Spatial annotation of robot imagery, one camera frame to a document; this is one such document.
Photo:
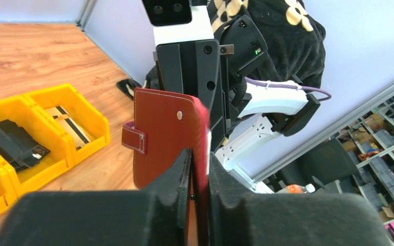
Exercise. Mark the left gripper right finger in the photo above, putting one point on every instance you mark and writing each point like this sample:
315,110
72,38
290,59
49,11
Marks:
239,216

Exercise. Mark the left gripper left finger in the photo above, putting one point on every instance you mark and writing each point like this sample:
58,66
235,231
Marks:
154,215

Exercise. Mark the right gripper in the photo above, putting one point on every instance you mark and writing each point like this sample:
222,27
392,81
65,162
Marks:
200,68

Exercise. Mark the red leather card holder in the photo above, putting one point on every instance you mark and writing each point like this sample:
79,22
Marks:
164,124

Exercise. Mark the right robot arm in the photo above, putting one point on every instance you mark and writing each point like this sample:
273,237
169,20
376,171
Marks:
266,110

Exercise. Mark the black card holder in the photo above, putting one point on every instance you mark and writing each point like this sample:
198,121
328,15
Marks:
18,147

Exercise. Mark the orange plastic bottle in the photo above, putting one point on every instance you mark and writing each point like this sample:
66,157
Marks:
297,189

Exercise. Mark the black office chair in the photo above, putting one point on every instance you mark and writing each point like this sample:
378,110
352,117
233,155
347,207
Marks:
325,163

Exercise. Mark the person in black fleece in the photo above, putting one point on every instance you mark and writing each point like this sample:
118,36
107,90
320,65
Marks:
294,39

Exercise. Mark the storage shelving with parts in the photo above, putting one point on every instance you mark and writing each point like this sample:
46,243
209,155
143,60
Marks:
369,143

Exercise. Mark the middle yellow bin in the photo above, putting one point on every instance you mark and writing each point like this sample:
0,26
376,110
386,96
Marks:
21,111

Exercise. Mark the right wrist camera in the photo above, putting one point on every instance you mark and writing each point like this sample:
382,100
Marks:
176,21

